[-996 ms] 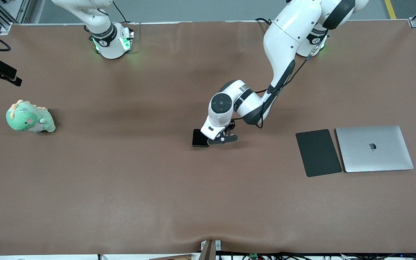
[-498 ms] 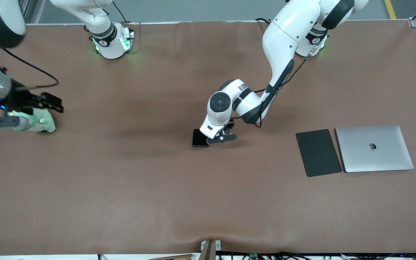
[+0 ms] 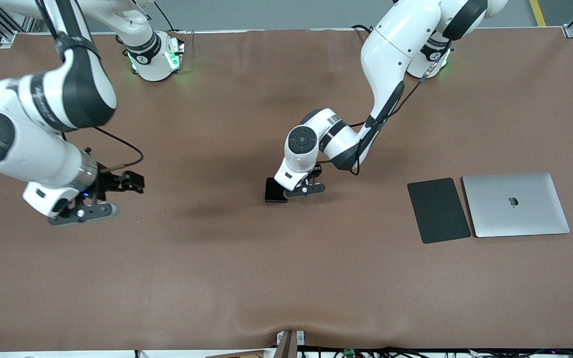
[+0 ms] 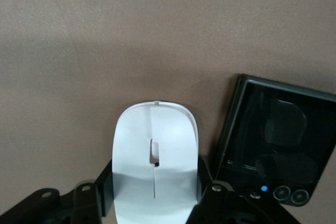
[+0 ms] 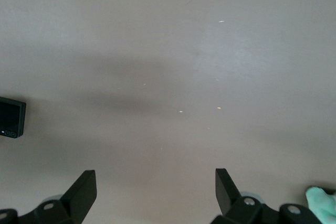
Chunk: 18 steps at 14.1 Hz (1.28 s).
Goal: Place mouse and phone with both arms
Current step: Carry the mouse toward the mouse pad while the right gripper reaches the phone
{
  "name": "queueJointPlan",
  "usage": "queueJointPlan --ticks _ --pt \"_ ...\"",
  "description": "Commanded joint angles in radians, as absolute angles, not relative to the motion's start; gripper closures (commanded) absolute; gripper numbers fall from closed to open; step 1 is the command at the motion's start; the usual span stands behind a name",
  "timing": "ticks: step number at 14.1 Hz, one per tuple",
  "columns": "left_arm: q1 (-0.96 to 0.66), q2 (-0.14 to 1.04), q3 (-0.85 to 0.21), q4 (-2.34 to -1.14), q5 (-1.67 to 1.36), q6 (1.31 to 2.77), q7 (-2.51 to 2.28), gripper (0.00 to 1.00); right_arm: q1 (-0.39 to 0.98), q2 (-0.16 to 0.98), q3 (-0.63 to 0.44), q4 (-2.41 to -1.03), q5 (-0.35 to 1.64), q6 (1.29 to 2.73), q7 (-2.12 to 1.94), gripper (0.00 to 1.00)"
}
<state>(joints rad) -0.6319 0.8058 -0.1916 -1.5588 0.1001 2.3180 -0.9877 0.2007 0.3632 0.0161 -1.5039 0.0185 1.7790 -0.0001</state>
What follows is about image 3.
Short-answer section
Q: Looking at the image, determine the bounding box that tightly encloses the black phone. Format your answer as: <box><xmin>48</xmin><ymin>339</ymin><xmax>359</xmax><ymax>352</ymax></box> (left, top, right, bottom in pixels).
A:
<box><xmin>265</xmin><ymin>178</ymin><xmax>287</xmax><ymax>203</ymax></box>

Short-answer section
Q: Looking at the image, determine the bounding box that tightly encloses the black mouse pad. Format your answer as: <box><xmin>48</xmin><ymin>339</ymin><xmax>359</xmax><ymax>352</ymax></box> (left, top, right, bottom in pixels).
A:
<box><xmin>407</xmin><ymin>178</ymin><xmax>472</xmax><ymax>244</ymax></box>

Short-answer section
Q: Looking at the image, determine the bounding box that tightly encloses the brown table cover mat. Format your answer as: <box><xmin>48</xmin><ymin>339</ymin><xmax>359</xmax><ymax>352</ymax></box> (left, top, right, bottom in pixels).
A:
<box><xmin>0</xmin><ymin>27</ymin><xmax>573</xmax><ymax>353</ymax></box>

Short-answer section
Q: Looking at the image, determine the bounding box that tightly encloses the silver closed laptop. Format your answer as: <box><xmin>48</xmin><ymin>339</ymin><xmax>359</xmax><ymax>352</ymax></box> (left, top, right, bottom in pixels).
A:
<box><xmin>462</xmin><ymin>173</ymin><xmax>570</xmax><ymax>238</ymax></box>

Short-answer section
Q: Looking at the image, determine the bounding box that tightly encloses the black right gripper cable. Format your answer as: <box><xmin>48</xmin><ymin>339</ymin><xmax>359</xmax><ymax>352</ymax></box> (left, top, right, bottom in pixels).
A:
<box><xmin>93</xmin><ymin>127</ymin><xmax>145</xmax><ymax>173</ymax></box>

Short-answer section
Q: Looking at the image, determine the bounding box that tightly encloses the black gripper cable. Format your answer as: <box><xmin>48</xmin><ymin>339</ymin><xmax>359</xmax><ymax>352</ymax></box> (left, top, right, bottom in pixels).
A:
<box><xmin>93</xmin><ymin>127</ymin><xmax>145</xmax><ymax>173</ymax></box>
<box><xmin>316</xmin><ymin>37</ymin><xmax>441</xmax><ymax>176</ymax></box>

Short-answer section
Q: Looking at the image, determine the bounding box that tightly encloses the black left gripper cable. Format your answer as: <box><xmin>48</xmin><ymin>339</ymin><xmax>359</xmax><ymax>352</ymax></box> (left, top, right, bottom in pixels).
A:
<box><xmin>316</xmin><ymin>37</ymin><xmax>441</xmax><ymax>176</ymax></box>

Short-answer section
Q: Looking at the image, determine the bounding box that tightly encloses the black right arm base cable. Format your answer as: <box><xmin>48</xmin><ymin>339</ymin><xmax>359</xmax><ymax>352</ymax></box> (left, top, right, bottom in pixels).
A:
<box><xmin>155</xmin><ymin>1</ymin><xmax>177</xmax><ymax>33</ymax></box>

